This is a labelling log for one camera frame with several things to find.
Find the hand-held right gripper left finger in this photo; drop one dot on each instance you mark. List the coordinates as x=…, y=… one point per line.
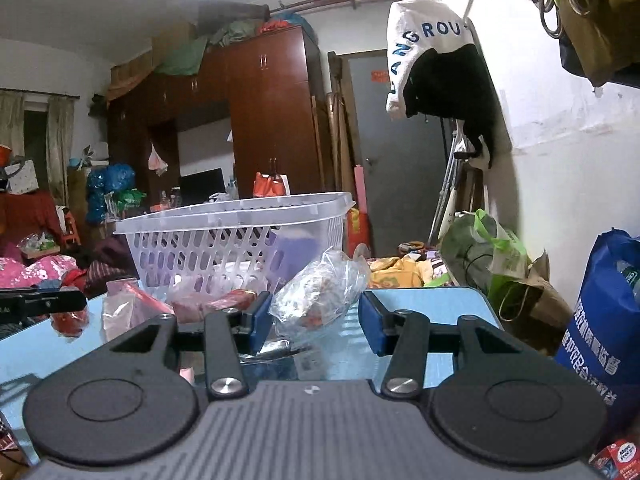
x=263, y=316

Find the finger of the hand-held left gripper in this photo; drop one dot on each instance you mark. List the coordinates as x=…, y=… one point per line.
x=67, y=301

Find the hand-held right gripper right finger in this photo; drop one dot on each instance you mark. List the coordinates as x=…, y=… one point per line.
x=372, y=325

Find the small red snack packet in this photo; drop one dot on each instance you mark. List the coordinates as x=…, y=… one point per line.
x=70, y=324

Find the clear plastic snack bag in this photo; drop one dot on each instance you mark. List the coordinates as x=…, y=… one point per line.
x=320, y=292

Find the pink floral blanket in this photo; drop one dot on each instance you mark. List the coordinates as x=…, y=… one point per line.
x=40, y=270

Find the dark red flat packet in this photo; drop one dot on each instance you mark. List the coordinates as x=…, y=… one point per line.
x=215, y=302

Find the yellow printed blanket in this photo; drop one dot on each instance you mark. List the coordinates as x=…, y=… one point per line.
x=400, y=270

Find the pink and red packet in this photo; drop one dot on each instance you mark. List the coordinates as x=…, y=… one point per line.
x=131, y=310

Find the purple box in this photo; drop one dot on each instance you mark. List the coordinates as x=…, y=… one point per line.
x=297, y=255

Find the white plastic basket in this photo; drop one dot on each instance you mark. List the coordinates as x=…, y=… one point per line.
x=220, y=240

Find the blue plastic bags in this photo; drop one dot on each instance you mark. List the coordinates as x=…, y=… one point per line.
x=107, y=185

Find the green plastic bag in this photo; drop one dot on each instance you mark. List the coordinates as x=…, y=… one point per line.
x=475, y=250

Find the orange bag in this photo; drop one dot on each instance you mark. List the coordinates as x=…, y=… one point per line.
x=270, y=185

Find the pink roll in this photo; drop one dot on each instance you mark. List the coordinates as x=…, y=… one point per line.
x=360, y=187

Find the black monitor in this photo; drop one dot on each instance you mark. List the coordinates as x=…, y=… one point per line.
x=202, y=185

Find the metal crutches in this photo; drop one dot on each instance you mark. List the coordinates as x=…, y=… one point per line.
x=450, y=185

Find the patterned curtain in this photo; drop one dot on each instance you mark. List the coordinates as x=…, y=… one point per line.
x=59, y=140

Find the brown paper bag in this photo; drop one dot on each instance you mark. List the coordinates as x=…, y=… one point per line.
x=537, y=305

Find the grey door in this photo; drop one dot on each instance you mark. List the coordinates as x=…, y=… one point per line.
x=395, y=160

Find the pink hanging plastic bag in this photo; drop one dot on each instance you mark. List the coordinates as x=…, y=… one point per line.
x=157, y=160

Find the brown wooden wardrobe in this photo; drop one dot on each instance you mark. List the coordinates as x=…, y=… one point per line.
x=260, y=125

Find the blue printed bag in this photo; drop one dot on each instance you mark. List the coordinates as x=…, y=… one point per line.
x=600, y=330

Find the white and black hanging garment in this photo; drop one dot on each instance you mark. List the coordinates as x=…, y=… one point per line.
x=450, y=90

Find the green cloth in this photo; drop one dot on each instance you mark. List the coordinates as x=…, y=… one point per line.
x=182, y=55

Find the red printed box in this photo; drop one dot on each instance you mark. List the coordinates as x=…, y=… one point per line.
x=617, y=460

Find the olive hanging bag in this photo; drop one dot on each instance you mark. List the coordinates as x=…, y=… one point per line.
x=605, y=25

